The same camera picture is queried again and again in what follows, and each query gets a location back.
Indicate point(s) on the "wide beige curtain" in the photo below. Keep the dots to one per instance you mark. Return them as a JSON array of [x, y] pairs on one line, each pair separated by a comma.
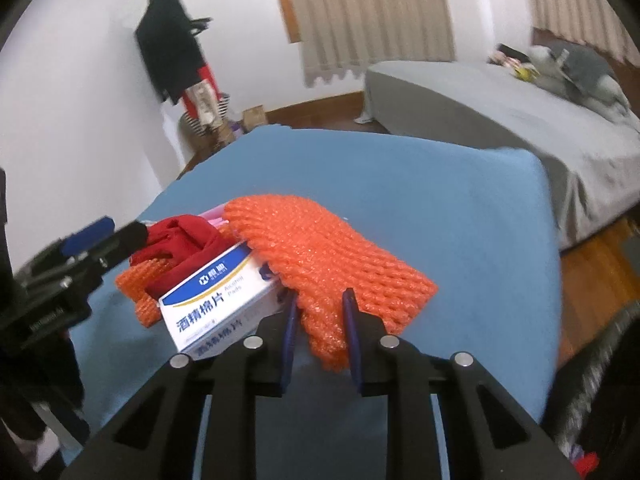
[[370, 15]]

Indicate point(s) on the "purple bag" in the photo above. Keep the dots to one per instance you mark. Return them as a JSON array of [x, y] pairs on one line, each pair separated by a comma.
[[236, 129]]

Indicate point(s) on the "bed with grey sheet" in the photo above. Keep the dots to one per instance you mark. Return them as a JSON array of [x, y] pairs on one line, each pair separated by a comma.
[[475, 105]]

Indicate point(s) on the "large brown paper bag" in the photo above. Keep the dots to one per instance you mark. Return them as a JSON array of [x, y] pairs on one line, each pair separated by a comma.
[[210, 145]]

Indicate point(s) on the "yellow plush toy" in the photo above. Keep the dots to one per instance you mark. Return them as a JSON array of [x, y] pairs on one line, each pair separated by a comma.
[[523, 74]]

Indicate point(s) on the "wooden window frame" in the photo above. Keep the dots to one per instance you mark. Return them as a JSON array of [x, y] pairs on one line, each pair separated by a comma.
[[287, 5]]

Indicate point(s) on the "pink face mask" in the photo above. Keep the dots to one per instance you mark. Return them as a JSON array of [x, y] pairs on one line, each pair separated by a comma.
[[216, 216]]

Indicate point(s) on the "pink doll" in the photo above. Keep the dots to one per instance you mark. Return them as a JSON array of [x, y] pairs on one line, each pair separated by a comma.
[[507, 55]]

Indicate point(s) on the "black coat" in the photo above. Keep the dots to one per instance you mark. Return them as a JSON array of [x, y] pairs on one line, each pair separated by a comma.
[[167, 45]]

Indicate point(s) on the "grey folded duvet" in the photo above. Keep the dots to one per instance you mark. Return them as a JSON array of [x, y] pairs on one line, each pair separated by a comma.
[[610, 100]]

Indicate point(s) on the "blue table blanket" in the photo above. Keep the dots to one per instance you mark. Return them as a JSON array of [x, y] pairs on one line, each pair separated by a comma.
[[425, 200]]

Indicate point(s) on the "dark grey clothing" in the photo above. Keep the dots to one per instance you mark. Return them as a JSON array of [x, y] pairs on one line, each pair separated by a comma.
[[590, 65]]

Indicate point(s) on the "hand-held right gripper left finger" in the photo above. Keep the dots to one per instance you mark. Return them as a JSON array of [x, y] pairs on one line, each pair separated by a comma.
[[290, 340]]

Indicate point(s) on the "orange foam fruit net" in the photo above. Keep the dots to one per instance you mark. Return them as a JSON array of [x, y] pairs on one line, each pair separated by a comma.
[[325, 260], [131, 280]]

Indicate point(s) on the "red garment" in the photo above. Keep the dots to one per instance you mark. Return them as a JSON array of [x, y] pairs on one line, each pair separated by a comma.
[[192, 105]]

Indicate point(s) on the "wooden headboard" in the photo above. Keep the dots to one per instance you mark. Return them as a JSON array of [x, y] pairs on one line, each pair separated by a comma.
[[540, 37]]

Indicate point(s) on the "white and blue box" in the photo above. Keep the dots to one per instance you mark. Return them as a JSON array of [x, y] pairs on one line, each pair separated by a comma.
[[210, 300]]

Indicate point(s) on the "red cloth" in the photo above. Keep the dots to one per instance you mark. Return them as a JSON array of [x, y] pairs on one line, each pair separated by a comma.
[[175, 240]]

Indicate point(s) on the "trash bin with black bag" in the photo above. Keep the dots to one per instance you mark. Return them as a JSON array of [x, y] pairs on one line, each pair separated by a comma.
[[600, 360]]

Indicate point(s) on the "striped tote bag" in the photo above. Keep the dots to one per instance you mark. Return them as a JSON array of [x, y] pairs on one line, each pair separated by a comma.
[[190, 127]]

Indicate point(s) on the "narrow beige curtain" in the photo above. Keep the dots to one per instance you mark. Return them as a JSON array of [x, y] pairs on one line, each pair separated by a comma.
[[575, 5]]

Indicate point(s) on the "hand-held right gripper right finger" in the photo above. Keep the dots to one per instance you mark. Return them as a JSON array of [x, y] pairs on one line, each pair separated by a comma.
[[352, 340]]

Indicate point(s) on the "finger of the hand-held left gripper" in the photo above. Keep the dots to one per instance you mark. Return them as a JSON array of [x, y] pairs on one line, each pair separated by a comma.
[[125, 245], [87, 237]]

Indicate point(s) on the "beige garment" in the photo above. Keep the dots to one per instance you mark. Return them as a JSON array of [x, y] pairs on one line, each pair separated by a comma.
[[207, 105]]

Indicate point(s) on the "small brown paper bag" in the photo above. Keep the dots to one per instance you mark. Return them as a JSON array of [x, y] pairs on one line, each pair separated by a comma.
[[255, 119]]

